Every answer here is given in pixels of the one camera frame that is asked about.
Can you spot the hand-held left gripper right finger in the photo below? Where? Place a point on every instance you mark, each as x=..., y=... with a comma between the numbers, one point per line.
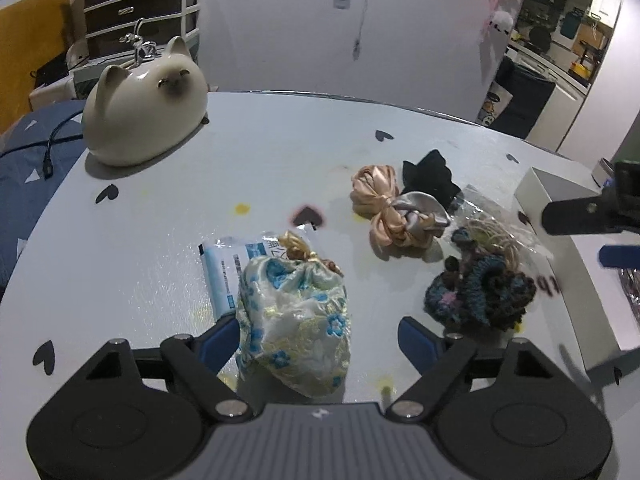
x=415, y=340

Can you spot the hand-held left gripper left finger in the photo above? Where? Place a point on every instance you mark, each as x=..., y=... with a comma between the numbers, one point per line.
x=220, y=342

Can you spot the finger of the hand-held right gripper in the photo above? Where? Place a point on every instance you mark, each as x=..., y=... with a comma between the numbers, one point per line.
x=585, y=212
x=620, y=256

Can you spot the white rectangular box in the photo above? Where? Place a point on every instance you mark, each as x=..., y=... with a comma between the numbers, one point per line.
x=575, y=275

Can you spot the grey satin scrunchie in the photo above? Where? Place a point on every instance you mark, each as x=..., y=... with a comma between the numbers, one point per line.
x=420, y=210

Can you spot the black scrunchie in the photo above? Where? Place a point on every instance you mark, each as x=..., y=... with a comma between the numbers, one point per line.
x=430, y=175

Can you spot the pink satin scrunchie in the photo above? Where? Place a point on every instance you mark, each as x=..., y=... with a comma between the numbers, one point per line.
x=375, y=185

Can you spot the metal pot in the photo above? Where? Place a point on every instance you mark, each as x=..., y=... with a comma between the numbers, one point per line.
x=602, y=170

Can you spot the shiny foil packet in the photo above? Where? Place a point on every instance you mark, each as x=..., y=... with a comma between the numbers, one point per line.
x=631, y=292

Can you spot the blue white wipes packet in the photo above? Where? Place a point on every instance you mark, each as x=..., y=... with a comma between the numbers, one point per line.
x=225, y=270

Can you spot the dark blue crochet scrunchie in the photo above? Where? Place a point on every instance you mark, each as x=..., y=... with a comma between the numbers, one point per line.
x=475, y=290

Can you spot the white kitchen cabinets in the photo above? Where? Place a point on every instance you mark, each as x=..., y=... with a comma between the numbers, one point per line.
x=565, y=110

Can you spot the yellow kettle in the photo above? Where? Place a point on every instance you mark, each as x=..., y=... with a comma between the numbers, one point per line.
x=584, y=70

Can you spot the dark padded chair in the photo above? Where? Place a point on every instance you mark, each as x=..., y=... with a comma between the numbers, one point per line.
x=525, y=100

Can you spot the cartoon print tote bag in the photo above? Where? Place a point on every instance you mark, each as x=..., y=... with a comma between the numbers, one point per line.
x=492, y=105

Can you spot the teal bag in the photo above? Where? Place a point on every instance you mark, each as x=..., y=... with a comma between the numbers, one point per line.
x=571, y=22

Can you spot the white hanging plush toy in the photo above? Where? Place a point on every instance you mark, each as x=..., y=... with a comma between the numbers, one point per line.
x=500, y=22

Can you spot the cream ceramic cat figurine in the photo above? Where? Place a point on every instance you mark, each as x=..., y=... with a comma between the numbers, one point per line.
x=140, y=115

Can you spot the blue patterned blanket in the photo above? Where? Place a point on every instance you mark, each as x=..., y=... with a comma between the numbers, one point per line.
x=20, y=170

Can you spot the silver metal ornament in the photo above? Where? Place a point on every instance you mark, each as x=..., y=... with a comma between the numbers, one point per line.
x=140, y=42

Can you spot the white dark drawer cabinet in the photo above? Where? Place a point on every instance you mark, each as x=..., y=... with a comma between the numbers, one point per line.
x=140, y=5

